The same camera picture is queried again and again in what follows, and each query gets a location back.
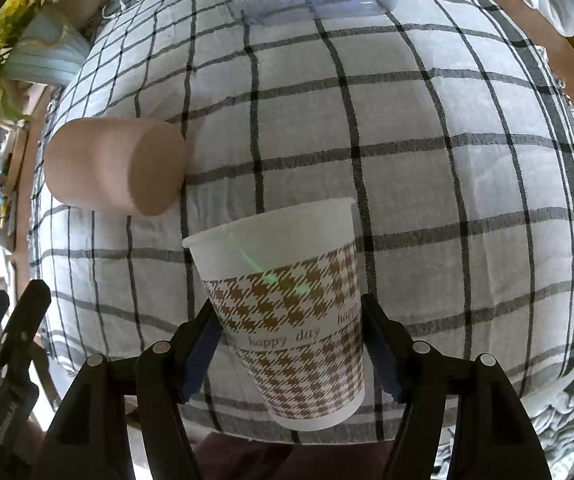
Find checkered white black tablecloth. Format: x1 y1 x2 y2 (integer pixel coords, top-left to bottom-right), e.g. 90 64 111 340
29 0 574 404

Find houndstooth paper cup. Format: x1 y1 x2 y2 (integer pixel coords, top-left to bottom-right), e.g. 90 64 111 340
183 197 365 431

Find crumpled grey white clothes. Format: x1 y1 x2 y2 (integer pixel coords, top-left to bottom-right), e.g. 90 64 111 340
431 374 574 480

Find light blue ribbed vase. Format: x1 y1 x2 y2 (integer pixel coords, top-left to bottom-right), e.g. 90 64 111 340
2 4 91 87

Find pink cylindrical cup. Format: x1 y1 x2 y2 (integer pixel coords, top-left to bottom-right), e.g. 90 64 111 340
44 117 187 217

